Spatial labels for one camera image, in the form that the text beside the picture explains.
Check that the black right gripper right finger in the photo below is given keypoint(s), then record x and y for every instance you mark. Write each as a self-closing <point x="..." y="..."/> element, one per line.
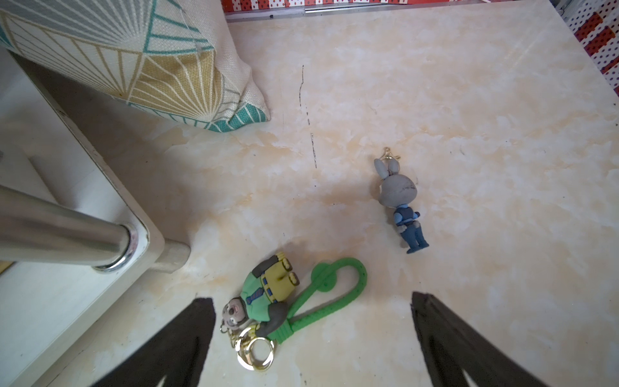
<point x="455" y="353"/>

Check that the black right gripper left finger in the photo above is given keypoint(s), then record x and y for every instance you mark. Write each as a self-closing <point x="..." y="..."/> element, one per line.
<point x="175" y="356"/>

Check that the white two-tier shelf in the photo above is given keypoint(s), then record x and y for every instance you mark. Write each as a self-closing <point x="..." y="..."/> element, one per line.
<point x="73" y="239"/>

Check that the fan pattern cushion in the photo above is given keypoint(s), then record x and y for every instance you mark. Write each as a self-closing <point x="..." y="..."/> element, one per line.
<point x="173" y="59"/>

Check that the green sloth figure keychain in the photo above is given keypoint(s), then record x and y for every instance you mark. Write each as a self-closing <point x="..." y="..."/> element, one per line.
<point x="263" y="316"/>

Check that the grey rabbit figure keychain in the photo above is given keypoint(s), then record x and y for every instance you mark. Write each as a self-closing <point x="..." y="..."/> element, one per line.
<point x="397" y="192"/>

